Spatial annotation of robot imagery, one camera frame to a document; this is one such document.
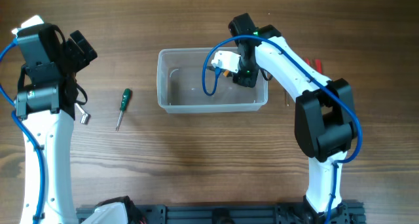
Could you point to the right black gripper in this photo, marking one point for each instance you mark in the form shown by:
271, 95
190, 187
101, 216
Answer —
249, 80

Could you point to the silver L-shaped socket wrench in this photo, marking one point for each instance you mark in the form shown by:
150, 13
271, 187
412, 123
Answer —
84, 115

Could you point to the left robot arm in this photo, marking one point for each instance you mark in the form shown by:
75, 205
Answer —
45, 112

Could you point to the green handled screwdriver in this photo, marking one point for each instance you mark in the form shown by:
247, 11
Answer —
126, 96

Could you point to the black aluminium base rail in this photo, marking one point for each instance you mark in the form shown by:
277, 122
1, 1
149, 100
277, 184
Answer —
282, 213

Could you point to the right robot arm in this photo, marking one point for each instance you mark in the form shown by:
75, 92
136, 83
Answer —
326, 129

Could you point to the orange black pliers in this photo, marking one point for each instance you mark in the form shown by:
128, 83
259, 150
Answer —
227, 73

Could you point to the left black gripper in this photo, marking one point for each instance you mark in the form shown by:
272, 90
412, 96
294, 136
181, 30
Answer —
82, 59

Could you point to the red handled snips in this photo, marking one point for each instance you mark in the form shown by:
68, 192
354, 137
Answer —
315, 64

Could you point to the clear plastic container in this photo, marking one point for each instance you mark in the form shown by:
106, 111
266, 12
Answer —
179, 86

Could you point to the black red screwdriver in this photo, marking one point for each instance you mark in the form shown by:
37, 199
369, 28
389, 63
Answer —
286, 98

